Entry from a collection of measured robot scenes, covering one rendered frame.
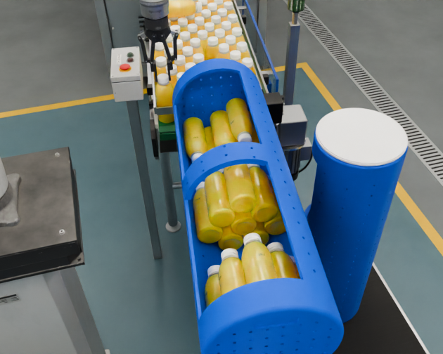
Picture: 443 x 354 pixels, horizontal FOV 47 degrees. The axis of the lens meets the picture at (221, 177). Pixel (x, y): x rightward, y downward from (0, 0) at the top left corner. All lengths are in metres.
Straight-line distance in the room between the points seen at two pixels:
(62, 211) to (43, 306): 0.31
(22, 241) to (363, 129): 1.03
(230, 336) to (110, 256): 1.70
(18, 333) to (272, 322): 0.86
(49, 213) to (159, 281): 1.24
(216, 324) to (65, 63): 3.40
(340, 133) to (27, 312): 1.05
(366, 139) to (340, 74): 2.30
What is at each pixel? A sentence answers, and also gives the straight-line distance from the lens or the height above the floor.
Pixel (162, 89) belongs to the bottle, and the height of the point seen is 1.04.
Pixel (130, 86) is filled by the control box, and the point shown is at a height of 1.06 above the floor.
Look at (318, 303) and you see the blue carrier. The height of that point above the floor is 1.21.
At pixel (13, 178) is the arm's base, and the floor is 1.12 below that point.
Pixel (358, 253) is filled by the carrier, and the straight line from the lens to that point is 1.83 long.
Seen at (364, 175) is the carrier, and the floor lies 0.99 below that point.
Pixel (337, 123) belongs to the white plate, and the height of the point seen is 1.04.
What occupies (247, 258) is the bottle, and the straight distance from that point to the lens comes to 1.09.
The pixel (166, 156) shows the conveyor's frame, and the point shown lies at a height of 0.51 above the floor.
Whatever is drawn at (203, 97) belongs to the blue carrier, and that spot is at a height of 1.10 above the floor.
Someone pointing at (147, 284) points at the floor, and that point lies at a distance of 2.49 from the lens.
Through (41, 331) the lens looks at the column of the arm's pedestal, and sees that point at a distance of 1.61.
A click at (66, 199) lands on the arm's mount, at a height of 1.10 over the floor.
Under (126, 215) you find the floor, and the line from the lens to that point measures 2.79.
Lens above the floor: 2.02
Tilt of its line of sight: 43 degrees down
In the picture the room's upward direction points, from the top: 1 degrees counter-clockwise
